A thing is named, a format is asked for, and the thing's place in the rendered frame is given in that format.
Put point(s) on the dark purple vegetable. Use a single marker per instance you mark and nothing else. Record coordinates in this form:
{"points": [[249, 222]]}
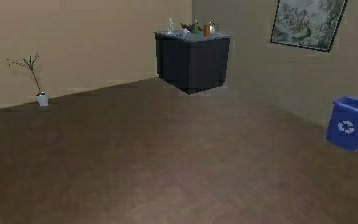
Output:
{"points": [[186, 26]]}

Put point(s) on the clear glass bottle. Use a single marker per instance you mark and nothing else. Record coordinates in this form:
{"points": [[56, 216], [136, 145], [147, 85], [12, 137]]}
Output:
{"points": [[170, 26]]}

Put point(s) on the green bottle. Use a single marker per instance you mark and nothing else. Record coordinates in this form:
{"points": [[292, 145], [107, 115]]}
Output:
{"points": [[195, 29]]}

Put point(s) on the framed grey landscape picture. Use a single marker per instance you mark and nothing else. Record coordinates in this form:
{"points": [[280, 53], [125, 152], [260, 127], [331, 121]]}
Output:
{"points": [[307, 23]]}

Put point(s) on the orange cup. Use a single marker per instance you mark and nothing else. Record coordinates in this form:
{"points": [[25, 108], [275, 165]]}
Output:
{"points": [[206, 30]]}

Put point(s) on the white cloth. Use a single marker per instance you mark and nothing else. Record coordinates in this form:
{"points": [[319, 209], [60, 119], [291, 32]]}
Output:
{"points": [[186, 32]]}

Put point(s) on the dark blue cabinet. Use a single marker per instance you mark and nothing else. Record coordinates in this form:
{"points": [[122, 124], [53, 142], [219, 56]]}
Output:
{"points": [[192, 63]]}

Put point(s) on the blue recycling bin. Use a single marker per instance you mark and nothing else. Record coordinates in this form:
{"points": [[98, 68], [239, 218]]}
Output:
{"points": [[348, 125]]}

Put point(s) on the twig plant in white pot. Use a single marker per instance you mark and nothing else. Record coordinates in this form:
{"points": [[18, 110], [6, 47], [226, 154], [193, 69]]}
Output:
{"points": [[40, 96]]}

